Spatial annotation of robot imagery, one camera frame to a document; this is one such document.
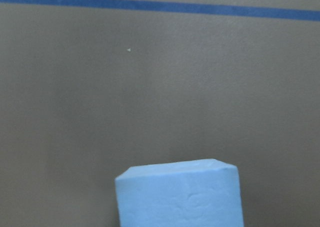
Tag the light blue foam block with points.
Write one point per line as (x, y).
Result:
(195, 193)

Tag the blue tape grid lines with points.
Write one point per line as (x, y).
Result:
(179, 7)

